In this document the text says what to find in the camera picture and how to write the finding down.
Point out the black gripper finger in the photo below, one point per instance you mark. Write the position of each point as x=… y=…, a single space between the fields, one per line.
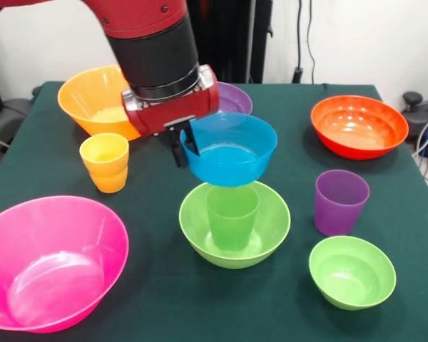
x=192 y=140
x=177 y=149

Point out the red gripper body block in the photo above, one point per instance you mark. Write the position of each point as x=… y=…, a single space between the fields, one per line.
x=171 y=114

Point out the blue plastic bowl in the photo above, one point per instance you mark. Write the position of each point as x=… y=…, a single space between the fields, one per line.
x=228 y=167

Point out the purple plastic bowl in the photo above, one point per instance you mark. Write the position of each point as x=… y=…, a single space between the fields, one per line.
x=235 y=101

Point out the green plastic cup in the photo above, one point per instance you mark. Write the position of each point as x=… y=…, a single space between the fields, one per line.
x=232 y=224

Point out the red plastic bowl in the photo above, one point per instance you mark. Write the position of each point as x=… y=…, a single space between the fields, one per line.
x=360 y=139

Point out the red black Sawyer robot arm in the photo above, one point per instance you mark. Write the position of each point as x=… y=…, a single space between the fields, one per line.
x=153 y=53

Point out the yellow plastic cup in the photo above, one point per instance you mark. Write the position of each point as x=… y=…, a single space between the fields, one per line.
x=105 y=171

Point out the orange plastic bowl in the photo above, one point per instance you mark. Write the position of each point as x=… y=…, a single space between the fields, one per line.
x=89 y=107

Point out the large green plastic bowl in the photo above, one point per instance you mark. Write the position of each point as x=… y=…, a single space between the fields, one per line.
x=271 y=231

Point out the purple plastic cup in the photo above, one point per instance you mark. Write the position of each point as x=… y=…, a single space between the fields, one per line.
x=339 y=213

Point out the large pink plastic bowl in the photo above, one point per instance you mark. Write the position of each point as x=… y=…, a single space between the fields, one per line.
x=53 y=270

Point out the dark green table cloth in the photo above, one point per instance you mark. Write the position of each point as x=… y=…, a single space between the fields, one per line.
x=214 y=320

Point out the small green plastic bowl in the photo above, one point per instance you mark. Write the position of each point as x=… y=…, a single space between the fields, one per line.
x=351 y=281

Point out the black pedestal leg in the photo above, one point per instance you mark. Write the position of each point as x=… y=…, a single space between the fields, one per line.
x=417 y=121
x=14 y=114

